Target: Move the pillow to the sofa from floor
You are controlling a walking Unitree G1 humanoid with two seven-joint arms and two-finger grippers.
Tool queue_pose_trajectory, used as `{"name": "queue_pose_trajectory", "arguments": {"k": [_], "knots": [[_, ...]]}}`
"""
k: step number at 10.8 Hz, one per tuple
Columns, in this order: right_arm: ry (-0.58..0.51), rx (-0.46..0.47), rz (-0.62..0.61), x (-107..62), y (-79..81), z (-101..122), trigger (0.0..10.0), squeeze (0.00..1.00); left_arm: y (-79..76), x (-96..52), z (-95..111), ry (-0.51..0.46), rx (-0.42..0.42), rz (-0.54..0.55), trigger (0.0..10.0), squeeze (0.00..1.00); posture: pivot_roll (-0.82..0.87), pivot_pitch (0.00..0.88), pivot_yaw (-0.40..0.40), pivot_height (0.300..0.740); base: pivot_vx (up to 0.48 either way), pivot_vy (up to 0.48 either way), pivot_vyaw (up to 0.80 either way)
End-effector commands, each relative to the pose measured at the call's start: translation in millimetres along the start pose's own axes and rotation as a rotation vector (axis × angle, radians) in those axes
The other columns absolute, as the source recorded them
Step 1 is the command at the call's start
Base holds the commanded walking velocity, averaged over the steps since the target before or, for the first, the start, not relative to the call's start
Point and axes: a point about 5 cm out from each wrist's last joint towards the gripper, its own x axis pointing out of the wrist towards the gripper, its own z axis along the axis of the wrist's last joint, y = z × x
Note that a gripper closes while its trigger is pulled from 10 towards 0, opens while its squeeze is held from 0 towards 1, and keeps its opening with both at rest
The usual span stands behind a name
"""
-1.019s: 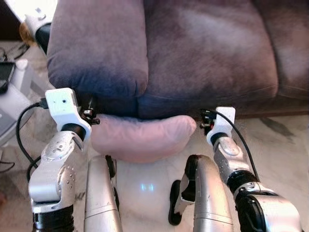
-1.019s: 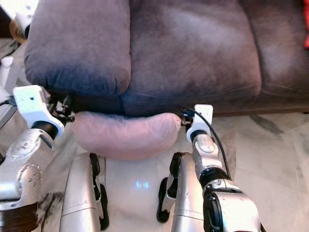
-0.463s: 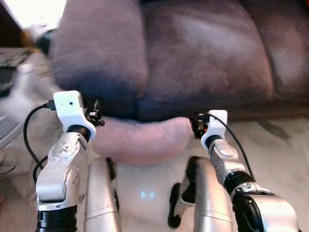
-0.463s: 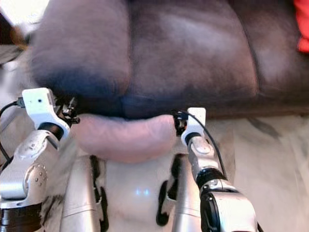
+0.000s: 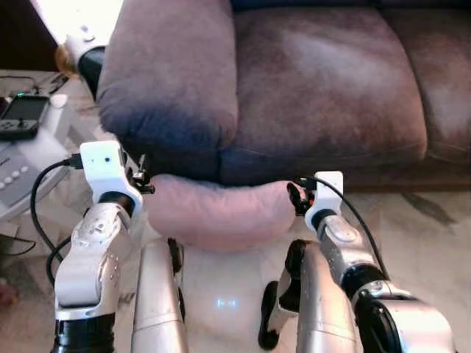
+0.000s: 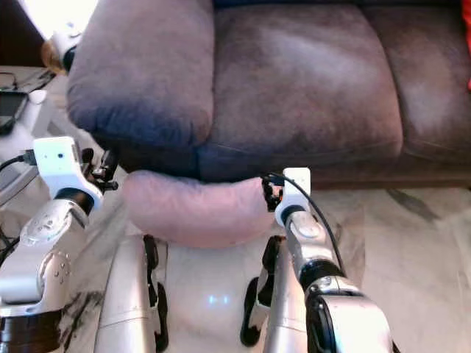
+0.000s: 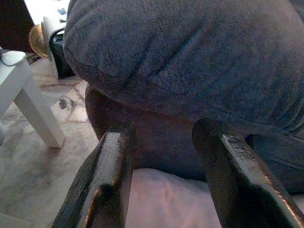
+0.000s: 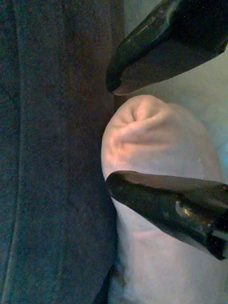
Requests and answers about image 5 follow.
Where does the pink pillow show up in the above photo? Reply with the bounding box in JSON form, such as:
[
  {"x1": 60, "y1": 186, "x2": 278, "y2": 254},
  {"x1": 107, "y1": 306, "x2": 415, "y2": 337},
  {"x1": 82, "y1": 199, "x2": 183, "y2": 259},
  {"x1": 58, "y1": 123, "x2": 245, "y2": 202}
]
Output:
[{"x1": 146, "y1": 174, "x2": 302, "y2": 253}]

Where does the black handheld device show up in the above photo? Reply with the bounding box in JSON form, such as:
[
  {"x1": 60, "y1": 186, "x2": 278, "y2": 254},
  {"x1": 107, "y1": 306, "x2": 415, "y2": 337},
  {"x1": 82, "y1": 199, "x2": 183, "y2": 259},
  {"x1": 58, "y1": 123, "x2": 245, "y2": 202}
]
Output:
[{"x1": 0, "y1": 94, "x2": 51, "y2": 142}]

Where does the silver right robot leg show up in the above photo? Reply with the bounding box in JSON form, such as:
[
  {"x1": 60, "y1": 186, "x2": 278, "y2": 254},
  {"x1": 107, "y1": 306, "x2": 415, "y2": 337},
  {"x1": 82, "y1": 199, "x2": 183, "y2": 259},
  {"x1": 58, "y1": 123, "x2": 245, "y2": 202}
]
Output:
[{"x1": 258, "y1": 239, "x2": 363, "y2": 353}]

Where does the brown suede sofa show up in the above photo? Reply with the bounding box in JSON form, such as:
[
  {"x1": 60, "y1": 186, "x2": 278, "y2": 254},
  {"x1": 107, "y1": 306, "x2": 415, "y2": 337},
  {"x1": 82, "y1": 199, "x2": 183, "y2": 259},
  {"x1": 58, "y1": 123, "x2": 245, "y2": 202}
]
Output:
[{"x1": 96, "y1": 0, "x2": 471, "y2": 193}]

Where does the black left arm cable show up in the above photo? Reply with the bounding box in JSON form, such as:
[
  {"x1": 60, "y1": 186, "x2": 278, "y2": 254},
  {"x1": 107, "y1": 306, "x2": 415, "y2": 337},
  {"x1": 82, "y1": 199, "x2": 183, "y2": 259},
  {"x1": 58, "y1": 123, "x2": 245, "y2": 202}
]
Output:
[{"x1": 29, "y1": 154, "x2": 83, "y2": 288}]

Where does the white and black small appliance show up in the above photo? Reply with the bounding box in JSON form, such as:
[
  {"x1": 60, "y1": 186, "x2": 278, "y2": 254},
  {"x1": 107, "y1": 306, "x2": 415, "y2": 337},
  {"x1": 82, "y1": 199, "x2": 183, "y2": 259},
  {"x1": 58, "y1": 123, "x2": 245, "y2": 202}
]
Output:
[{"x1": 65, "y1": 26, "x2": 108, "y2": 100}]

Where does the dark wooden door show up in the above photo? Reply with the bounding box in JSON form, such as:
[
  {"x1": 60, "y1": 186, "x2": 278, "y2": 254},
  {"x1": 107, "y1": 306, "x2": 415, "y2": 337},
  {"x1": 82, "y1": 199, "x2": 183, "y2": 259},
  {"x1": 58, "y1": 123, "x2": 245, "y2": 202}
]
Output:
[{"x1": 0, "y1": 0, "x2": 56, "y2": 71}]

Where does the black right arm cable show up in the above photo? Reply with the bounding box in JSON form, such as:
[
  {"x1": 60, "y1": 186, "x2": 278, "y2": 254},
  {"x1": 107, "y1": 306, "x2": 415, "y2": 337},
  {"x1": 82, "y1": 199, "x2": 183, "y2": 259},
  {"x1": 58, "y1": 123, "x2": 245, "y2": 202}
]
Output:
[{"x1": 298, "y1": 175, "x2": 388, "y2": 280}]

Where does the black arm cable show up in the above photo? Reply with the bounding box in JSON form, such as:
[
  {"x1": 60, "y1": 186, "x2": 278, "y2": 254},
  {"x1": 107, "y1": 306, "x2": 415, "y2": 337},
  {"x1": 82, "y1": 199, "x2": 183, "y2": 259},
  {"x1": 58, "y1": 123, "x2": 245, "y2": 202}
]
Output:
[
  {"x1": 29, "y1": 154, "x2": 83, "y2": 288},
  {"x1": 298, "y1": 175, "x2": 388, "y2": 280}
]

